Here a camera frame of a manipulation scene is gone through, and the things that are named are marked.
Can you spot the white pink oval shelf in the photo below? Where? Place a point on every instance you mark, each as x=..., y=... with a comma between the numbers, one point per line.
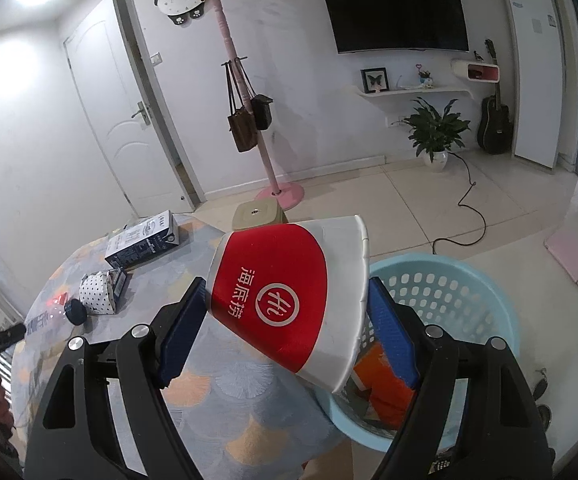
x=474, y=72

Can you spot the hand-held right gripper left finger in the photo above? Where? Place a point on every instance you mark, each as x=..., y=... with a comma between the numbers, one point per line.
x=181, y=340

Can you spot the black wall television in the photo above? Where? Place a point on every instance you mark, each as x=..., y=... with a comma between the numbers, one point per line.
x=394, y=10

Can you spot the orange plastic bag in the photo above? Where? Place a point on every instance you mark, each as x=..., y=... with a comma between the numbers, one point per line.
x=384, y=390

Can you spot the pink coat rack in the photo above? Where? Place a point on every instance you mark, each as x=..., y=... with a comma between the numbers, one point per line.
x=256, y=125

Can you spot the white wall outlet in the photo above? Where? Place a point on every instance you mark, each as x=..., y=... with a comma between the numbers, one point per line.
x=395, y=120

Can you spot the polka dot pouch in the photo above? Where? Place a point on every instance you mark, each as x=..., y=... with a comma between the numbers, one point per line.
x=94, y=292

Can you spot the white door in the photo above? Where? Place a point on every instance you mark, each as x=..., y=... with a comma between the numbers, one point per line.
x=114, y=110

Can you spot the long white wall shelf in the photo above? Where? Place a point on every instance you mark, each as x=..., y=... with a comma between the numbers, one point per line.
x=409, y=91

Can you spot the red white paper cup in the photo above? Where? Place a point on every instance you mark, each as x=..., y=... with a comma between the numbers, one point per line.
x=269, y=300

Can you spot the blue white milk carton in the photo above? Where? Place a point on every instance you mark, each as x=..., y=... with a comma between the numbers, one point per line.
x=139, y=245

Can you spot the black butterfly picture frame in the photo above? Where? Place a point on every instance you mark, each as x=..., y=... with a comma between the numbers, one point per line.
x=375, y=80

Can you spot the plastic bottle with dark cap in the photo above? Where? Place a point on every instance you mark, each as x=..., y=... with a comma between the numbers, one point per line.
x=75, y=311

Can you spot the green potted plant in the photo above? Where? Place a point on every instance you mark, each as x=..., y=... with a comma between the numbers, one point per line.
x=434, y=130

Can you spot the pink floor mat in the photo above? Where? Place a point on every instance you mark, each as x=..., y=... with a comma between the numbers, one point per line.
x=574, y=260

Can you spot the small flower pot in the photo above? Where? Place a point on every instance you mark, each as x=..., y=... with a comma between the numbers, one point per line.
x=423, y=79

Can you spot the black acoustic guitar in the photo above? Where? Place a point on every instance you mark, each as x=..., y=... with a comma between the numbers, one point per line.
x=495, y=125

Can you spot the beige plastic stool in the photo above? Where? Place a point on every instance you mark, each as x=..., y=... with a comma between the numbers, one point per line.
x=259, y=215

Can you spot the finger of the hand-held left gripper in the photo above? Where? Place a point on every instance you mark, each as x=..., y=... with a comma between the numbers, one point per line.
x=4, y=340

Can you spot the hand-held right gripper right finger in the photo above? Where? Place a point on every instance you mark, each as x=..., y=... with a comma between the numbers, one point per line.
x=394, y=340

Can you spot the light blue plastic basket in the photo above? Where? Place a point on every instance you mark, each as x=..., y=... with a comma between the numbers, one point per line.
x=469, y=300

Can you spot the small black bag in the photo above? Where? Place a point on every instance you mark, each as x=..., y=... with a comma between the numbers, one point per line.
x=262, y=112

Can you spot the brown tote bag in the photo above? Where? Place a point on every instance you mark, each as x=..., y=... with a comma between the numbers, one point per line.
x=243, y=132

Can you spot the white light switch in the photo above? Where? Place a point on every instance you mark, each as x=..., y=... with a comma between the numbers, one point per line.
x=156, y=58

